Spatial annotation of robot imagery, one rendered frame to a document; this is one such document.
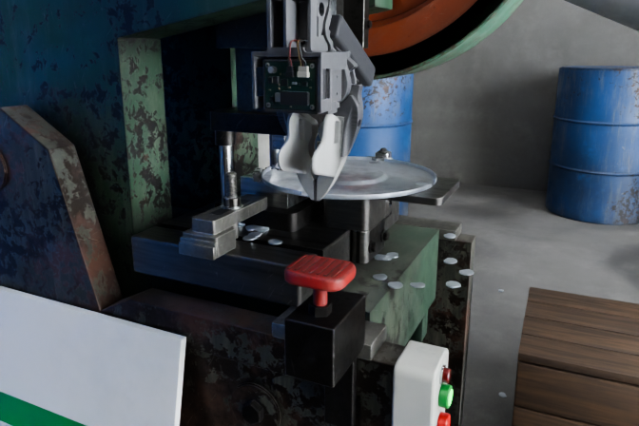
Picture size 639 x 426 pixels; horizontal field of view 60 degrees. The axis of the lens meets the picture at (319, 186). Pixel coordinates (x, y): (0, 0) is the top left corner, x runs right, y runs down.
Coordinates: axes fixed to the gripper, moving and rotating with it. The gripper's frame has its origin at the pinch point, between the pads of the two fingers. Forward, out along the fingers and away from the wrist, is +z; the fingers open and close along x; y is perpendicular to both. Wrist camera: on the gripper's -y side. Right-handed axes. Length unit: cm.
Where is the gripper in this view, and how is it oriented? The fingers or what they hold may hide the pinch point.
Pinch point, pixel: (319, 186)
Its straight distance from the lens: 58.4
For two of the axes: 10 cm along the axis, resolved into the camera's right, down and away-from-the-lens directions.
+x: 9.0, 1.1, -4.1
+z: 0.0, 9.7, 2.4
